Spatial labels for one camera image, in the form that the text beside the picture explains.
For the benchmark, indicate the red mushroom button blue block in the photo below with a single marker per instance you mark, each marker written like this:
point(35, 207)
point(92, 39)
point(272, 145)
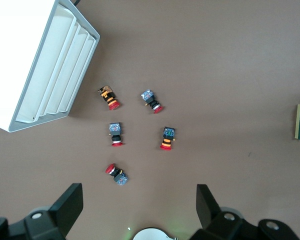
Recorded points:
point(150, 96)
point(115, 128)
point(120, 178)

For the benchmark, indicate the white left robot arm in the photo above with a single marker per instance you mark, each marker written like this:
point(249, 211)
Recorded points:
point(150, 235)

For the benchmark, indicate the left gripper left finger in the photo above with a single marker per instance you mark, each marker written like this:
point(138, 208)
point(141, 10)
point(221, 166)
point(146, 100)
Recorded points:
point(40, 227)

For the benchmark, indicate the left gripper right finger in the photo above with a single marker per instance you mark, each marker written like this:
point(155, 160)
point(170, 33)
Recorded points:
point(227, 230)

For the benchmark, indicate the white slotted storage rack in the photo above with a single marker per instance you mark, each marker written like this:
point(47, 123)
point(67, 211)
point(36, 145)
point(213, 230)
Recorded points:
point(60, 75)

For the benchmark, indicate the brown table cover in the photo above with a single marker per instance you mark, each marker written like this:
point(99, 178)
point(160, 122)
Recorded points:
point(215, 75)

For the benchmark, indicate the red mushroom button orange collar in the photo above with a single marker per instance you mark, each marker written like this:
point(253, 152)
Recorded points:
point(109, 98)
point(168, 133)

